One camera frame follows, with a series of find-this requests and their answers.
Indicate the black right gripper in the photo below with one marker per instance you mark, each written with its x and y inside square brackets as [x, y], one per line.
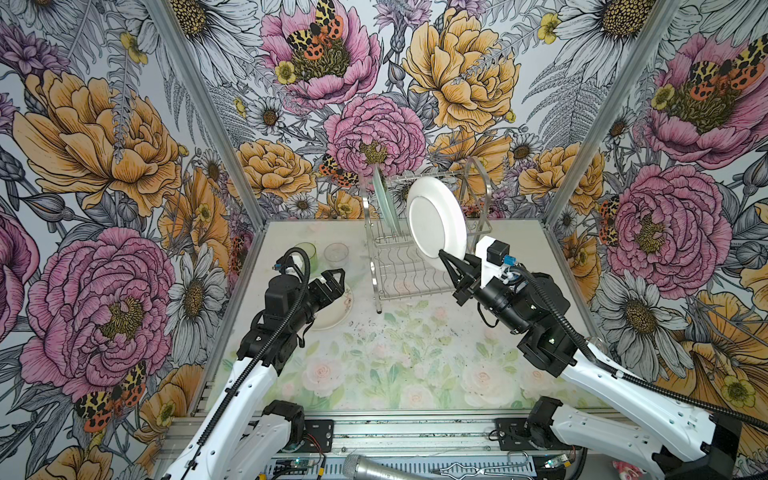
[471, 278]

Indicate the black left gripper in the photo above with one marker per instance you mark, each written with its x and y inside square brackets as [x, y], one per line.
[327, 285]

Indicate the clear pink glass tumbler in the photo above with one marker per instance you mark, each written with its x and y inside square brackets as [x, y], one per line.
[336, 255]

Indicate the green glass tumbler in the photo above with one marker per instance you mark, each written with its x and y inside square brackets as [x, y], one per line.
[311, 251]

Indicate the white watermelon pattern plate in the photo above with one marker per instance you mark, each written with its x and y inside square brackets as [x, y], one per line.
[435, 220]

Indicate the teal rimmed plate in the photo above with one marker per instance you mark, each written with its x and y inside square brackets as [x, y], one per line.
[387, 208]

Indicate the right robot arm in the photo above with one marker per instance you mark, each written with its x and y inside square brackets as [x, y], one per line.
[666, 436]

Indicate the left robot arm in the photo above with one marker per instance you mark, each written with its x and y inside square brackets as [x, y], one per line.
[240, 434]

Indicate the metal two-tier dish rack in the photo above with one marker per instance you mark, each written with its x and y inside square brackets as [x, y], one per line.
[398, 269]

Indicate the pink white small toy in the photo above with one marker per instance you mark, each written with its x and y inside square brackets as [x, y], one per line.
[627, 471]

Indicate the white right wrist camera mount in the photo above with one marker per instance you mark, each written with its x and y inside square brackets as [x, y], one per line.
[496, 261]

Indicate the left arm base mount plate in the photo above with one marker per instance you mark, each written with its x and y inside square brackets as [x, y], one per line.
[318, 436]

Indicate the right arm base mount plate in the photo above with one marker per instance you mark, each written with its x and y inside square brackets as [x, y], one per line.
[517, 434]

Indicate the front aluminium rail base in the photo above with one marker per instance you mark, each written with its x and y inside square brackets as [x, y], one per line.
[434, 437]

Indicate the metal wire tool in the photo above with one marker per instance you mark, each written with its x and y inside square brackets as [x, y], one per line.
[516, 466]

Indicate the right rear aluminium frame post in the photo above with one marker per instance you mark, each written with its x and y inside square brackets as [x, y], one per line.
[659, 20]

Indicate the aluminium frame post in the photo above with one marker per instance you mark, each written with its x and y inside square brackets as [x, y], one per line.
[659, 20]
[190, 75]

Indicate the left rear aluminium frame post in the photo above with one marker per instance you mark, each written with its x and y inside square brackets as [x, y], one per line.
[190, 75]

